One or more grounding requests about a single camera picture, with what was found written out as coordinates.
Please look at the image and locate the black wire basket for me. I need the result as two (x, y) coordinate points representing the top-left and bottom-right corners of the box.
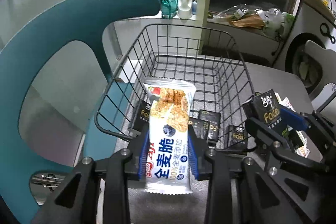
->
(94, 23), (255, 154)

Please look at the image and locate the teal chair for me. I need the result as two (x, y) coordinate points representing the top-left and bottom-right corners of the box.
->
(1, 0), (160, 223)

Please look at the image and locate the wholewheat cracker packet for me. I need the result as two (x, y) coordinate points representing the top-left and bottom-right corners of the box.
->
(143, 77), (197, 195)

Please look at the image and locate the bag of groceries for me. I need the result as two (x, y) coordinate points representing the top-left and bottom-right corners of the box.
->
(213, 4), (265, 30)

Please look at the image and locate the black Face tissue pack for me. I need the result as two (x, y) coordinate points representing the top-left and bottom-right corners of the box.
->
(243, 89), (289, 138)

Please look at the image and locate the teal plastic bag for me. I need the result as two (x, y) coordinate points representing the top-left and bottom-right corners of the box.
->
(161, 0), (178, 19)

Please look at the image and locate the blue small bottle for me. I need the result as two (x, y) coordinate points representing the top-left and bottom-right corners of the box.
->
(192, 0), (198, 15)

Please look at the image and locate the washing machine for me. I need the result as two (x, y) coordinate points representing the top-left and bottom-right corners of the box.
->
(274, 2), (335, 100)

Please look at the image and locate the black Face pack front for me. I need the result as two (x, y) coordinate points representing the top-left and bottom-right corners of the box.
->
(198, 110), (221, 146)

